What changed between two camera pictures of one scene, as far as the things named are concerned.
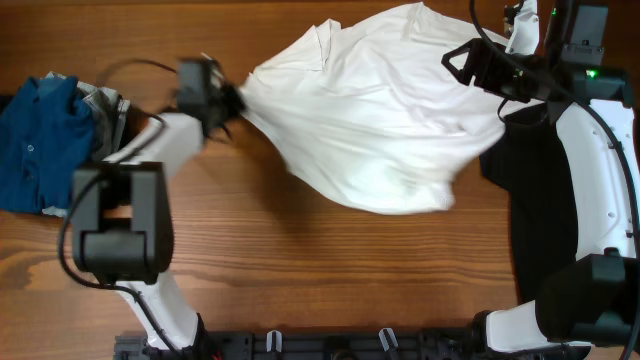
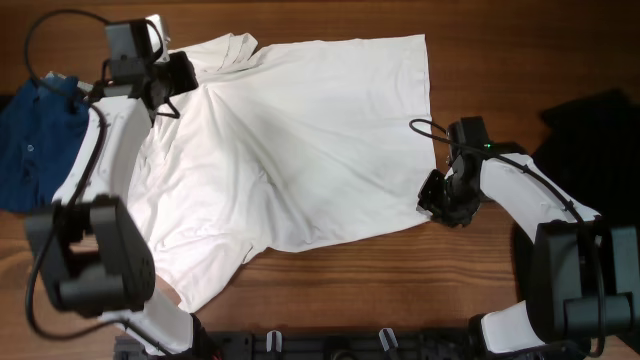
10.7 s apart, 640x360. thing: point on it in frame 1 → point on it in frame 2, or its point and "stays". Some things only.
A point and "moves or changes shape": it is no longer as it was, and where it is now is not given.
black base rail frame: [455, 344] stays
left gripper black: [238, 99] → [180, 62]
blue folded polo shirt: [47, 133] stays
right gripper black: [482, 67] → [439, 198]
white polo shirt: [372, 114] moves or changes shape
